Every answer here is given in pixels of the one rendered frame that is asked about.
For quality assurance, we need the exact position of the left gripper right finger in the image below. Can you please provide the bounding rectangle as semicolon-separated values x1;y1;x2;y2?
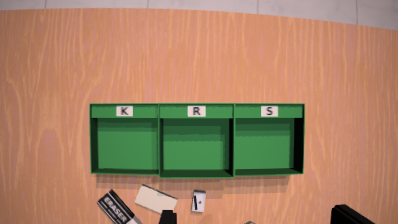
330;204;375;224

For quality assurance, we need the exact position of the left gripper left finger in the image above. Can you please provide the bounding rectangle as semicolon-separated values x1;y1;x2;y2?
158;210;177;224

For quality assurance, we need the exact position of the black and white eraser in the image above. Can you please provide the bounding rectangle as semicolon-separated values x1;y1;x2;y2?
96;189;143;224

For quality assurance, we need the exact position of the green three-compartment bin rack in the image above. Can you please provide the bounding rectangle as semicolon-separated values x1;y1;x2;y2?
89;103;305;178

